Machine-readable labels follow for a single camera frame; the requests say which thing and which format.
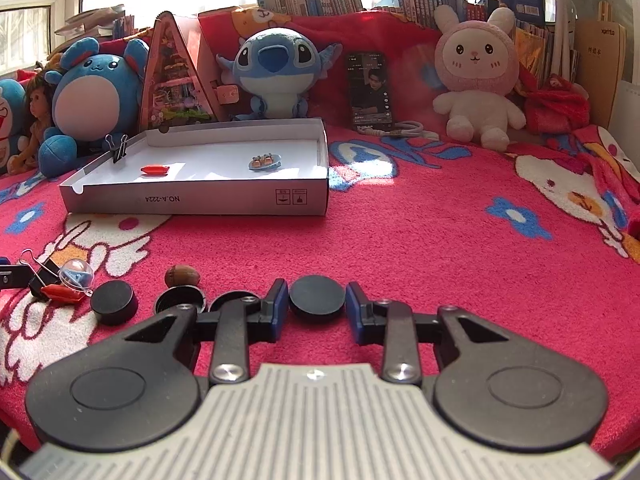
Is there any white cardboard box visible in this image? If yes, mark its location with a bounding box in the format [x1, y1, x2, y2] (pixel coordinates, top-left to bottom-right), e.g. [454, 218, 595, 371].
[59, 117, 330, 217]

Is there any black smartphone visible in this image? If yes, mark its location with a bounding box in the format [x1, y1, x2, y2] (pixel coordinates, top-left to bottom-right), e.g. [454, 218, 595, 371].
[346, 51, 394, 131]

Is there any white panel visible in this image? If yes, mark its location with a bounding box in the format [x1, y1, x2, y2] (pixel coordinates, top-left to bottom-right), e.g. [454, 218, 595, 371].
[607, 80, 640, 131]

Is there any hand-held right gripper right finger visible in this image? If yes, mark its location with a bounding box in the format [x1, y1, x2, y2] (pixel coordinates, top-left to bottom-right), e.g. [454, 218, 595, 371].
[346, 281, 512, 386]

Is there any black round cap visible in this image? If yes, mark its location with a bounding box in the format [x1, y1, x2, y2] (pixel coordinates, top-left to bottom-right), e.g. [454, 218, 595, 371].
[207, 290, 261, 313]
[154, 285, 207, 316]

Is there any miniature food plate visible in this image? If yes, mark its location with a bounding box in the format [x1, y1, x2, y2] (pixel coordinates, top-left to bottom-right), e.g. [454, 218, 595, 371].
[249, 152, 283, 171]

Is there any brown cardboard box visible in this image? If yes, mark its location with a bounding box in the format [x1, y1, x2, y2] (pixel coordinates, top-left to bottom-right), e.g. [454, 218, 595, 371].
[570, 20, 628, 131]

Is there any brown-haired doll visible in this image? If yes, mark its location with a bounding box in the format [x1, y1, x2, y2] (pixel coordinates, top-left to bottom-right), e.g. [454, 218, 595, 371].
[10, 72, 56, 171]

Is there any stack of books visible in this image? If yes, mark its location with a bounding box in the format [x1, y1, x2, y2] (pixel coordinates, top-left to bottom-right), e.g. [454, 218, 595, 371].
[52, 4, 136, 41]

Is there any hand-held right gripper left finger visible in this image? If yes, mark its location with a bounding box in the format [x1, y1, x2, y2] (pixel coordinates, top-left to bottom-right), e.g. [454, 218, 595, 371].
[122, 280, 291, 386]

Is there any pink bunny plush toy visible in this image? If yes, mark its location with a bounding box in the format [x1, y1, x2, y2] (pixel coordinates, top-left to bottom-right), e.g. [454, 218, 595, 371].
[432, 5, 528, 151]

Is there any blue cat plush toy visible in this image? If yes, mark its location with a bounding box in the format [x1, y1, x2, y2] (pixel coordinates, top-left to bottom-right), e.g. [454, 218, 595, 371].
[0, 79, 28, 176]

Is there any big-eared blue plush toy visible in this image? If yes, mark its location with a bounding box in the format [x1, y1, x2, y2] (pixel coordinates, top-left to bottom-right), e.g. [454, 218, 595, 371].
[216, 27, 343, 121]

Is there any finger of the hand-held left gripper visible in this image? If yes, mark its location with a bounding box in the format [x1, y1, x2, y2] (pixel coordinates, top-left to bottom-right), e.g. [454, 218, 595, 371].
[0, 256, 32, 288]

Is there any black round lid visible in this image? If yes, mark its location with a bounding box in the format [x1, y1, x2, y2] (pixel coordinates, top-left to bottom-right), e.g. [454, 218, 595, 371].
[90, 280, 139, 326]
[289, 275, 347, 318]

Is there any crumpled red cloth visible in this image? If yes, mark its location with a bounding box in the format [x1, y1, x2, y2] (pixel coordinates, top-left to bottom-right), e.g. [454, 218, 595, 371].
[515, 72, 591, 136]

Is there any white charging cable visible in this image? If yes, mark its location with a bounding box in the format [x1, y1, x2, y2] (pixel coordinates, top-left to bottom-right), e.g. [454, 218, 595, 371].
[357, 120, 441, 142]

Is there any row of books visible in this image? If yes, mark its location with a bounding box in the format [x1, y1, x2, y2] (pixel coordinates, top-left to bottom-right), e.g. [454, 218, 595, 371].
[252, 0, 558, 91]

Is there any clear plastic capsule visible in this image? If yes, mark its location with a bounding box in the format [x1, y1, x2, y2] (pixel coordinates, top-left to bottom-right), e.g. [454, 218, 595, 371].
[59, 258, 96, 296]

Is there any round blue plush toy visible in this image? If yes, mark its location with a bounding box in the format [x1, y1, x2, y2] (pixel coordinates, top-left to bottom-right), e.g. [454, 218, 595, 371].
[39, 37, 151, 178]

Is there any small pink box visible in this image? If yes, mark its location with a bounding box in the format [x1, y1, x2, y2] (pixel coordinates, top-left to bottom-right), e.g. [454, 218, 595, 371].
[212, 85, 241, 107]

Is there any pink cartoon printed blanket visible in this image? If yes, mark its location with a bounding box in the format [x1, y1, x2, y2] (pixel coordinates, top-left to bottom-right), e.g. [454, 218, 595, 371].
[0, 120, 640, 461]

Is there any small black binder clip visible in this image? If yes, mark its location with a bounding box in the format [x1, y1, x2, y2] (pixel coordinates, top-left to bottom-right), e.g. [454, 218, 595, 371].
[105, 134, 130, 164]

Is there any triangular diorama house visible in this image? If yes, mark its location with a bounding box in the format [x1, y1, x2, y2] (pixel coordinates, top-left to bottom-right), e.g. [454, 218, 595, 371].
[137, 11, 218, 128]

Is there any white stand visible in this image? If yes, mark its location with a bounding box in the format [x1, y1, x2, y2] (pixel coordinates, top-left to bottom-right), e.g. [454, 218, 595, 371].
[530, 0, 581, 86]

